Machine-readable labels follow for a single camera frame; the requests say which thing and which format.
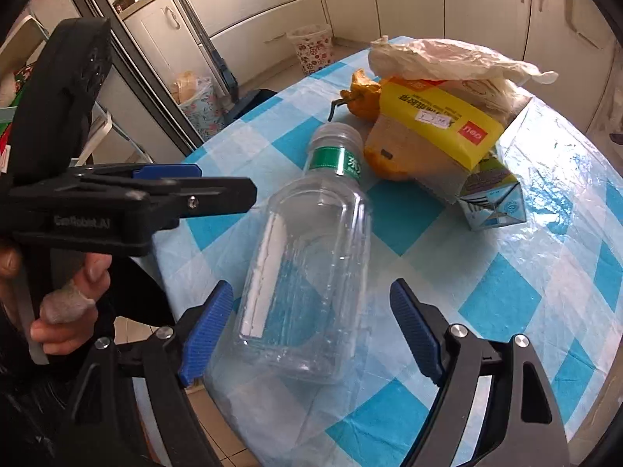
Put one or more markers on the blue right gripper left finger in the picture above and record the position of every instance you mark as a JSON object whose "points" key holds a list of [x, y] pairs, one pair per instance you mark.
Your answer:
{"points": [[199, 330]]}

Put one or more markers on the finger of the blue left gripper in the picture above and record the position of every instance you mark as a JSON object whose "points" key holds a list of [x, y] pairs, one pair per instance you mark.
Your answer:
{"points": [[178, 170]]}

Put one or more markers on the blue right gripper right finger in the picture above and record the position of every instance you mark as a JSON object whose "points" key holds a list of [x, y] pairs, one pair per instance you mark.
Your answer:
{"points": [[422, 326]]}

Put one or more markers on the clear plastic bottle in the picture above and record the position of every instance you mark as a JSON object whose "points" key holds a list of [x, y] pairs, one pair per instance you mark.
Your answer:
{"points": [[301, 305]]}

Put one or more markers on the orange peel pieces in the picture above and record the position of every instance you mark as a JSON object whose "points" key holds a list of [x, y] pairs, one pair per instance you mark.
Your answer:
{"points": [[362, 100]]}

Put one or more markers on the white kitchen cabinets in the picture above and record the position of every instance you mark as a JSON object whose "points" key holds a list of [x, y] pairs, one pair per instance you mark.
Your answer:
{"points": [[570, 37]]}

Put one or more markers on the person's left hand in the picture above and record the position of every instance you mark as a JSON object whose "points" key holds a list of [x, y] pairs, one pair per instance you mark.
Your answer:
{"points": [[67, 316]]}

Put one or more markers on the floral fabric bag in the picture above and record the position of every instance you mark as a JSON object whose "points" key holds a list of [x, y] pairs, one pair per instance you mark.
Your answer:
{"points": [[197, 98]]}

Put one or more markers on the blue dustpan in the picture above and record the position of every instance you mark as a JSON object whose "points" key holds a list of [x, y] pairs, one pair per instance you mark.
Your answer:
{"points": [[246, 103]]}

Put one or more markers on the small blue-white carton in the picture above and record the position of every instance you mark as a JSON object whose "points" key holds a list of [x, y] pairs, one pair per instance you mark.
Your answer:
{"points": [[492, 197]]}

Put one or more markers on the yellow cardboard box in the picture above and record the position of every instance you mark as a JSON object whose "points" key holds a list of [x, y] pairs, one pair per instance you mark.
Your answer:
{"points": [[436, 132]]}

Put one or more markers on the floral waste basket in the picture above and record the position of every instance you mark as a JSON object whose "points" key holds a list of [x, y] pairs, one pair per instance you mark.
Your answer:
{"points": [[313, 46]]}

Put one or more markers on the crumpled white plastic bag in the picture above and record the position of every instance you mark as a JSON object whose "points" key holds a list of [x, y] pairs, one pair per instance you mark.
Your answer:
{"points": [[447, 59]]}

